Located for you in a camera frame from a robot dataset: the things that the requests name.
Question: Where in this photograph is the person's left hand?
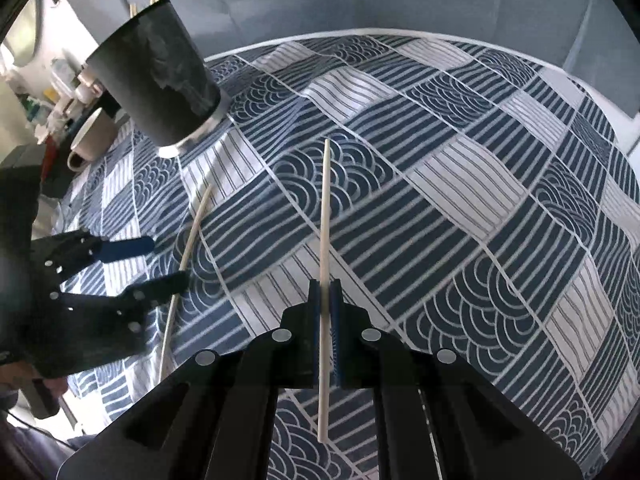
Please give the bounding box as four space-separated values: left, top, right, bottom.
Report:
0 362 68 398

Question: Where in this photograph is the beige ceramic mug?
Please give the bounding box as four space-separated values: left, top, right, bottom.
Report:
67 108 118 172

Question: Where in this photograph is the black cylindrical utensil holder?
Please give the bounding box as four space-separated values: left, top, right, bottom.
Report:
87 0 230 158

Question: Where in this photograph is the blue patterned tablecloth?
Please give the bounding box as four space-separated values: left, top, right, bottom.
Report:
62 35 639 478

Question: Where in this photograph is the grey backdrop cloth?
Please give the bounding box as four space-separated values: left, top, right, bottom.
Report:
68 0 639 115

